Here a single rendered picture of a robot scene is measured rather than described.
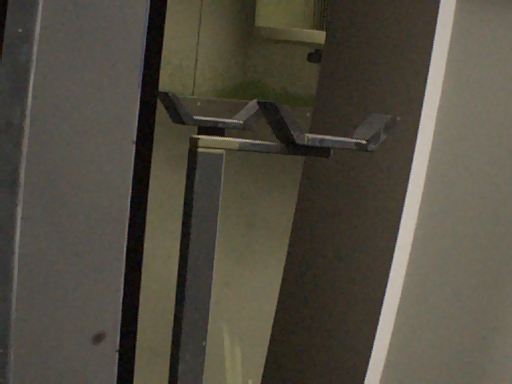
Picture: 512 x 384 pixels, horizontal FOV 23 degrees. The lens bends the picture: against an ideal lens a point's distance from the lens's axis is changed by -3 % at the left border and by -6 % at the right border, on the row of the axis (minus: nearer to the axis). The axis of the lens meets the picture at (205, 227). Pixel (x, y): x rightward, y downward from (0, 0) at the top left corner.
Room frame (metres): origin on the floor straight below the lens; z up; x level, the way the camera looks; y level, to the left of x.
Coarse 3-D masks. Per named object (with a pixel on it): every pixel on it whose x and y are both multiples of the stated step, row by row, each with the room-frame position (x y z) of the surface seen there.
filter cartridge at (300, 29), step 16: (272, 0) 3.05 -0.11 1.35; (288, 0) 3.02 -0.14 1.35; (304, 0) 3.01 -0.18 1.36; (320, 0) 3.00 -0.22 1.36; (256, 16) 3.13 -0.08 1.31; (272, 16) 3.05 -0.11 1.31; (288, 16) 3.02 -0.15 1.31; (304, 16) 3.01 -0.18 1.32; (320, 16) 3.02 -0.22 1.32; (256, 32) 3.10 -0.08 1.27; (272, 32) 3.04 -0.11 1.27; (288, 32) 3.01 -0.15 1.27; (304, 32) 2.99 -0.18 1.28; (320, 32) 2.99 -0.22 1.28; (320, 48) 3.12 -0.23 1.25; (320, 64) 3.15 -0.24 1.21
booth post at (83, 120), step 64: (64, 0) 1.26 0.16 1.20; (128, 0) 1.28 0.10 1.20; (64, 64) 1.26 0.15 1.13; (128, 64) 1.29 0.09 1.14; (64, 128) 1.27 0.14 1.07; (128, 128) 1.29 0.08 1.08; (64, 192) 1.27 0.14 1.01; (128, 192) 1.29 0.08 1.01; (64, 256) 1.27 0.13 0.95; (64, 320) 1.27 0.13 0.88
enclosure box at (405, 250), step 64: (384, 0) 1.94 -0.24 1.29; (448, 0) 1.79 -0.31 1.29; (384, 64) 1.93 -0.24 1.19; (448, 64) 2.22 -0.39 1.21; (320, 128) 2.12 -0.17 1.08; (448, 128) 2.25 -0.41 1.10; (320, 192) 2.10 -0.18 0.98; (384, 192) 1.90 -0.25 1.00; (448, 192) 2.28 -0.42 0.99; (320, 256) 2.08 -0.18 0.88; (384, 256) 1.88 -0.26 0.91; (448, 256) 2.31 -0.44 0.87; (320, 320) 2.05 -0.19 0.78; (384, 320) 1.88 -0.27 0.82; (448, 320) 2.35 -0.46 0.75
